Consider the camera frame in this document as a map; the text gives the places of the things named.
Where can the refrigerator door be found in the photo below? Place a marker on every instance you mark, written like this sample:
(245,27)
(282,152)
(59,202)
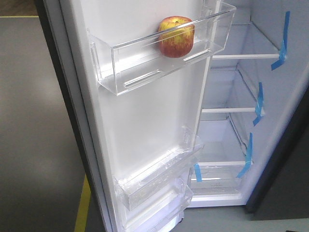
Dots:
(117,134)

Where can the red yellow apple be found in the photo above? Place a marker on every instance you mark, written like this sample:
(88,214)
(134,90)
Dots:
(179,42)

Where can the upper clear door bin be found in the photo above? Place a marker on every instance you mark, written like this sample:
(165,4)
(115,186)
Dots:
(126,37)

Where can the clear door bin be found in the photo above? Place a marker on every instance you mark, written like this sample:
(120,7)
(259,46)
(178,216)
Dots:
(135,189)
(156,215)
(126,37)

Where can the middle clear door bin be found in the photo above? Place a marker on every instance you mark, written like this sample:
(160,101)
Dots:
(135,189)

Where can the clear crisper drawer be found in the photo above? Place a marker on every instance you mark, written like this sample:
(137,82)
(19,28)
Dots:
(217,179)

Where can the lower clear door bin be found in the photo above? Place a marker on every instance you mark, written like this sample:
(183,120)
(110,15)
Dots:
(156,215)

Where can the dark grey refrigerator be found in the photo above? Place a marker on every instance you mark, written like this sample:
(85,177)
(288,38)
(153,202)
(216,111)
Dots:
(256,95)

